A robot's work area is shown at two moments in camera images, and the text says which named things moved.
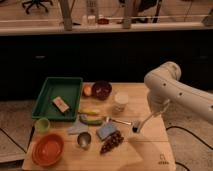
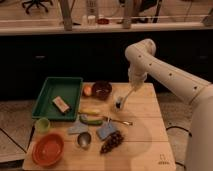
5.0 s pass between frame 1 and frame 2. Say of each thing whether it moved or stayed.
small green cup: stayed
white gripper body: moved
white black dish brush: moved
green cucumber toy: stayed
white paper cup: stayed
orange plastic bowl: stayed
